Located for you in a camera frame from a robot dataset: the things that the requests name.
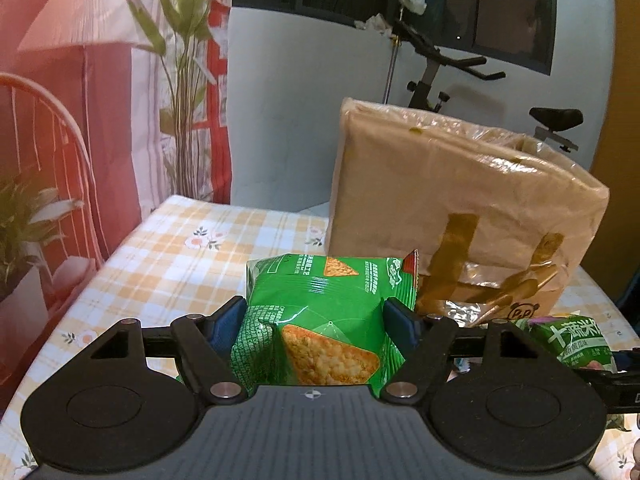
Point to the black exercise bike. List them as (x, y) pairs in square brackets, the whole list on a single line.
[(550, 120)]

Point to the green triangle-chip snack packet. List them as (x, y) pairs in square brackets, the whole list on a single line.
[(320, 310)]

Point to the yellow checkered floral tablecloth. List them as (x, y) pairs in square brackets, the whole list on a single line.
[(165, 260)]

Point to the green snack packet purple top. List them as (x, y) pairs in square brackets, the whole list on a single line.
[(575, 342)]

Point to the thin metal pole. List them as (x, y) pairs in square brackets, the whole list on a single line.
[(392, 72)]

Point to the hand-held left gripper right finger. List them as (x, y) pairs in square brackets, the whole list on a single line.
[(400, 321)]

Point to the pink printed backdrop cloth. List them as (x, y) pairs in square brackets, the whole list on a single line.
[(100, 110)]

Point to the wooden door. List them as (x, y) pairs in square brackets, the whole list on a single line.
[(620, 160)]

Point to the brown plastic shopping bag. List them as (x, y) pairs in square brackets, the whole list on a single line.
[(450, 185)]

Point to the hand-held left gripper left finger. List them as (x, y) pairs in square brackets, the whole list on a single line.
[(227, 324)]

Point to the silver foil packet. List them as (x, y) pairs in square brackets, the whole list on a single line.
[(462, 312)]

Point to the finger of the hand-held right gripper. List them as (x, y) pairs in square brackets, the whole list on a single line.
[(625, 385)]

